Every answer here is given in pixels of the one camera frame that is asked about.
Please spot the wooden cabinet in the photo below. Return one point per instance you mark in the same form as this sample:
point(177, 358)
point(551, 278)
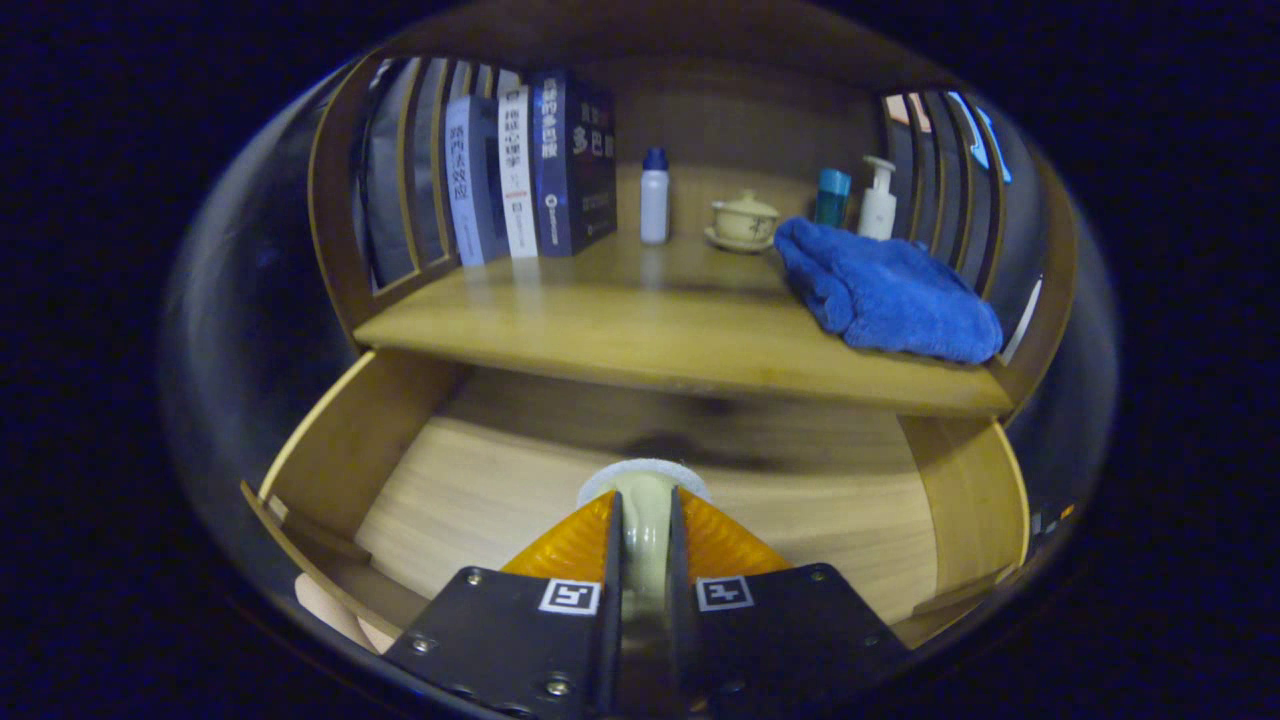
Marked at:
point(740, 130)

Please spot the white bottle blue cap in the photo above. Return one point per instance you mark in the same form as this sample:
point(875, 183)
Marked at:
point(654, 205)

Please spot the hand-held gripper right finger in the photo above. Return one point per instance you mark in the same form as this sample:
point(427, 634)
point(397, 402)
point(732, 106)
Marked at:
point(678, 600)

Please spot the white pump bottle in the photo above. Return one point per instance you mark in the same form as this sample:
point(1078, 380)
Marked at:
point(878, 205)

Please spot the white book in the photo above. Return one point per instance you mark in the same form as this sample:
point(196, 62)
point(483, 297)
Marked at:
point(516, 170)

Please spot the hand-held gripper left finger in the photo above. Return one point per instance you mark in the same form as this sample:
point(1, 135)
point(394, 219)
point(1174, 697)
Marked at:
point(612, 600)

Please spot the teal bottle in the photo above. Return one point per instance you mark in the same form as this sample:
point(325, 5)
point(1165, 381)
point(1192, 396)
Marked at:
point(831, 195)

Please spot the beige lidded teacup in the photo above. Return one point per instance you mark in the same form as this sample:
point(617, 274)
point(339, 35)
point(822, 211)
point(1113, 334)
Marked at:
point(743, 222)

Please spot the blue towel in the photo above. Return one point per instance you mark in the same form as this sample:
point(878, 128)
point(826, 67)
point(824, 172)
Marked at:
point(885, 290)

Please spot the wooden drawer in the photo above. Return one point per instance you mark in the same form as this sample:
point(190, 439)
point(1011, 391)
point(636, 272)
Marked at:
point(480, 480)

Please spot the dark blue book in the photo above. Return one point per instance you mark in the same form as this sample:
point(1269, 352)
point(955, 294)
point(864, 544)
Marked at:
point(575, 160)

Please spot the pale blue book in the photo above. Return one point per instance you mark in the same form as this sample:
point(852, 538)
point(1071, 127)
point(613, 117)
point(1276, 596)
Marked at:
point(468, 180)

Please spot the wooden countertop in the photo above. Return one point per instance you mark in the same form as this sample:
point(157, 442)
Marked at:
point(620, 320)

